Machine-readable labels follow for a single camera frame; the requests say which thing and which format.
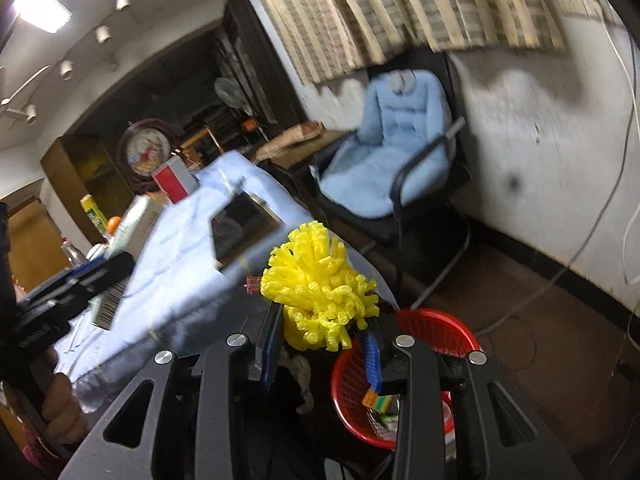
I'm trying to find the light blue chair cushion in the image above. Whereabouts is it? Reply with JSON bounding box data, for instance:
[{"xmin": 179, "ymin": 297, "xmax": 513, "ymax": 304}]
[{"xmin": 318, "ymin": 70, "xmax": 452, "ymax": 219}]

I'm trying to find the red and white box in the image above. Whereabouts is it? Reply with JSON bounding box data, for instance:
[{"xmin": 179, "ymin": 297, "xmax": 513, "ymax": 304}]
[{"xmin": 152, "ymin": 156, "xmax": 198, "ymax": 204}]

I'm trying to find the orange fruit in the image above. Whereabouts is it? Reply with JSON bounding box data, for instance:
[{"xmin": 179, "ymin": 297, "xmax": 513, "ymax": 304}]
[{"xmin": 106, "ymin": 216, "xmax": 122, "ymax": 236}]

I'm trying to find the round framed embroidery screen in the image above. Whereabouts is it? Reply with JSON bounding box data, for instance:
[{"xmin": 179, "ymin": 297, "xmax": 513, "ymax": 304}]
[{"xmin": 117, "ymin": 118, "xmax": 179, "ymax": 192}]

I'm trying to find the striped window curtain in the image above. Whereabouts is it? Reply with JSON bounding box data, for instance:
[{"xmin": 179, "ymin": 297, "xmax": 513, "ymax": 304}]
[{"xmin": 262, "ymin": 0, "xmax": 564, "ymax": 84}]

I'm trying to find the white electric fan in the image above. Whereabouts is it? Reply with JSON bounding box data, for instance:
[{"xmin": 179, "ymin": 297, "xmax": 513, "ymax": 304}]
[{"xmin": 214, "ymin": 77, "xmax": 253, "ymax": 116}]

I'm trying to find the yellow foam fruit net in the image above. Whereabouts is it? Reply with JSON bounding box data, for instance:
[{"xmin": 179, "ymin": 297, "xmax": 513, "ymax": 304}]
[{"xmin": 260, "ymin": 221, "xmax": 380, "ymax": 352}]

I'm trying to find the red plastic mesh wastebasket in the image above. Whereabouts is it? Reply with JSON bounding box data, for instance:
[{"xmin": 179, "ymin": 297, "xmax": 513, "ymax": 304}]
[{"xmin": 328, "ymin": 308, "xmax": 483, "ymax": 452}]

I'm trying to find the grey wall cable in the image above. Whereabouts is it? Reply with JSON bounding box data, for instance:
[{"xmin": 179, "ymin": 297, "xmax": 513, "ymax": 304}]
[{"xmin": 472, "ymin": 34, "xmax": 639, "ymax": 338}]

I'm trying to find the blue checked tablecloth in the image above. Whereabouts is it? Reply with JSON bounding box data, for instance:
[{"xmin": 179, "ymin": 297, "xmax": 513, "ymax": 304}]
[{"xmin": 55, "ymin": 151, "xmax": 312, "ymax": 412}]

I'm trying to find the dark notebook on table edge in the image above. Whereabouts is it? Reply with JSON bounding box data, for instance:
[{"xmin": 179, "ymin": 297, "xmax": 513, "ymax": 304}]
[{"xmin": 210, "ymin": 191, "xmax": 282, "ymax": 270}]

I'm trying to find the left hand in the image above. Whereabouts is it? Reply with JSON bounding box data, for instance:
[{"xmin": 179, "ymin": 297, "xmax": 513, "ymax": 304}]
[{"xmin": 42, "ymin": 372, "xmax": 89, "ymax": 445}]

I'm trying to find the brown cushion on side table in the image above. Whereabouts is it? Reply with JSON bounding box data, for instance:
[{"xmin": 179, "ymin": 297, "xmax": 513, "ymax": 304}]
[{"xmin": 254, "ymin": 122, "xmax": 324, "ymax": 162}]

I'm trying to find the white medicine box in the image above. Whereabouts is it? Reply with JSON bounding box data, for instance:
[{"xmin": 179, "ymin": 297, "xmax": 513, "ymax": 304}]
[{"xmin": 91, "ymin": 194, "xmax": 166, "ymax": 331}]

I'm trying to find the metal thermos bottle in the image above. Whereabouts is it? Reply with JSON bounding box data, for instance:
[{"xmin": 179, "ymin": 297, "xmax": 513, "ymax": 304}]
[{"xmin": 61, "ymin": 237, "xmax": 88, "ymax": 266}]

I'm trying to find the white wall cable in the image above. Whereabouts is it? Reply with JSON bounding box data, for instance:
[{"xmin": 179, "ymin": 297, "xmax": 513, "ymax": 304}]
[{"xmin": 596, "ymin": 14, "xmax": 640, "ymax": 288}]

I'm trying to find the yellow green tall box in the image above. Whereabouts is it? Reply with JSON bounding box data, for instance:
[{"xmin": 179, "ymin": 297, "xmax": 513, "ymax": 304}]
[{"xmin": 80, "ymin": 194, "xmax": 108, "ymax": 235}]

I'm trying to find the black chair frame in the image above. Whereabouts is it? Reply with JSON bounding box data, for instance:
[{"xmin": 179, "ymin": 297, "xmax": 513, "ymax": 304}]
[{"xmin": 309, "ymin": 47, "xmax": 470, "ymax": 299}]

